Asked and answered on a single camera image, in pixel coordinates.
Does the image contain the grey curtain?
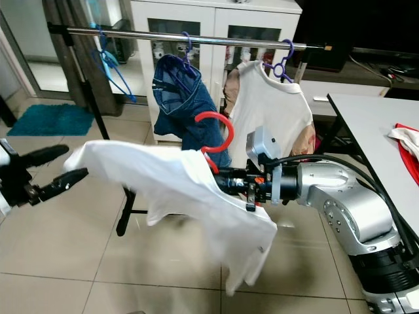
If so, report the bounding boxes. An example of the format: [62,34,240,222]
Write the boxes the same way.
[43,0,109,120]

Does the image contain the black and silver clothes rack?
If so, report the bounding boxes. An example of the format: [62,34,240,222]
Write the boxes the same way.
[48,24,329,237]

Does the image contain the white garment with small lettering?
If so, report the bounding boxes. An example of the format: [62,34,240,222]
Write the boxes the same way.
[388,124,419,152]

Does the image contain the purple clothes hanger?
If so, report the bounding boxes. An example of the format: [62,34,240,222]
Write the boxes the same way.
[262,38,297,83]
[182,31,202,69]

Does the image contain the red plastic clothes hanger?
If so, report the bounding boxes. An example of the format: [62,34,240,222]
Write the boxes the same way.
[195,111,236,175]

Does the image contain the white shirt with navy print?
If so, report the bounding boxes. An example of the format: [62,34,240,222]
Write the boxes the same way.
[64,139,278,297]

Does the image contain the blue denim jeans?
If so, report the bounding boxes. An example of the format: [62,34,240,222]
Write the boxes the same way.
[152,54,234,169]

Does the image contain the blue clothes hanger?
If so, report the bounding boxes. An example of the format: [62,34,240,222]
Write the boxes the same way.
[90,26,138,105]

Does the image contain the plain white t-shirt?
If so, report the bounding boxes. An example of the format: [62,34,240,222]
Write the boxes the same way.
[225,60,318,167]

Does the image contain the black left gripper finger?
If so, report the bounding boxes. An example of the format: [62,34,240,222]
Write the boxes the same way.
[17,144,71,169]
[41,167,90,202]

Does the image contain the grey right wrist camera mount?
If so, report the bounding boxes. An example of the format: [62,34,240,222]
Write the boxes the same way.
[246,126,283,205]

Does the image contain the teal floor mat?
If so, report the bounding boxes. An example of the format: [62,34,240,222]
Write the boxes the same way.
[7,103,96,137]

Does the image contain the black television screen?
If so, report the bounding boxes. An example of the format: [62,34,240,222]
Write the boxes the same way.
[293,0,419,66]

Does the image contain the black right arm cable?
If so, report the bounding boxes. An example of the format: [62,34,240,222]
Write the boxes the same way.
[272,154,410,262]

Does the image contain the large red garment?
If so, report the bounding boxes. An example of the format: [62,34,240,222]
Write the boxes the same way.
[395,122,419,188]

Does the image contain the white glass-door cabinet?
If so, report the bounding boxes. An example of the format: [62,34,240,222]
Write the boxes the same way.
[130,0,303,100]

